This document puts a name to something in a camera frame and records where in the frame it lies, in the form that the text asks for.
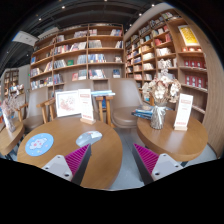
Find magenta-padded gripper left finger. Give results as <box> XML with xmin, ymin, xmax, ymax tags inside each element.
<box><xmin>41</xmin><ymin>143</ymin><xmax>93</xmax><ymax>186</ymax></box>

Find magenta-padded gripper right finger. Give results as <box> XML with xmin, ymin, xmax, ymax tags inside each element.
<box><xmin>132</xmin><ymin>143</ymin><xmax>184</xmax><ymax>186</ymax></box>

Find grey computer mouse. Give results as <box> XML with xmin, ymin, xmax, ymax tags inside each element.
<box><xmin>75</xmin><ymin>130</ymin><xmax>103</xmax><ymax>148</ymax></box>

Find round light blue mouse pad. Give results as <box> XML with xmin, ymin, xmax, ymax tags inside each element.
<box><xmin>24</xmin><ymin>132</ymin><xmax>55</xmax><ymax>157</ymax></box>

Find round wooden side table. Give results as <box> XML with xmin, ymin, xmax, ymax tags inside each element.
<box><xmin>0</xmin><ymin>119</ymin><xmax>26</xmax><ymax>157</ymax></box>
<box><xmin>136</xmin><ymin>108</ymin><xmax>209</xmax><ymax>163</ymax></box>

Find glass vase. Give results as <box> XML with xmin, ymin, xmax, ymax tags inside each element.
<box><xmin>4</xmin><ymin>111</ymin><xmax>17</xmax><ymax>134</ymax></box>
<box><xmin>149</xmin><ymin>101</ymin><xmax>167</xmax><ymax>130</ymax></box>

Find stack of dark books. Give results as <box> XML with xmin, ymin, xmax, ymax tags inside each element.
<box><xmin>130</xmin><ymin>105</ymin><xmax>154</xmax><ymax>120</ymax></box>

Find white framed flower picture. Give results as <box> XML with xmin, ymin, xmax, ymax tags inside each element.
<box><xmin>54</xmin><ymin>89</ymin><xmax>81</xmax><ymax>118</ymax></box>

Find dried beige flower bouquet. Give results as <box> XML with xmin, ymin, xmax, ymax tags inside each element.
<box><xmin>141</xmin><ymin>71</ymin><xmax>183</xmax><ymax>104</ymax></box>

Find dark blue book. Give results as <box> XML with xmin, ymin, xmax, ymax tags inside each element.
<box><xmin>100</xmin><ymin>97</ymin><xmax>108</xmax><ymax>110</ymax></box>

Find dried pink flower bouquet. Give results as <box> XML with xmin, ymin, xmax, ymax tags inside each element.
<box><xmin>0</xmin><ymin>94</ymin><xmax>21</xmax><ymax>116</ymax></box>

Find light blue book stack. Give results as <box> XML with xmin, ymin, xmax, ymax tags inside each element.
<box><xmin>90</xmin><ymin>89</ymin><xmax>116</xmax><ymax>98</ymax></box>

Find small distant wooden shelf unit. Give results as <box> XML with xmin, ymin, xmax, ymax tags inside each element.
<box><xmin>1</xmin><ymin>68</ymin><xmax>21</xmax><ymax>98</ymax></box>

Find curved wooden book shelf unit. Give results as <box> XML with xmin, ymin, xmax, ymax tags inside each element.
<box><xmin>123</xmin><ymin>9</ymin><xmax>214</xmax><ymax>124</ymax></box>

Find white ceiling panel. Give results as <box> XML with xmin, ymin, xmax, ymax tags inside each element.
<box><xmin>12</xmin><ymin>30</ymin><xmax>39</xmax><ymax>47</ymax></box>

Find ceiling spot lights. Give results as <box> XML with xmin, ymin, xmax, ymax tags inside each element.
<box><xmin>36</xmin><ymin>0</ymin><xmax>101</xmax><ymax>23</ymax></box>

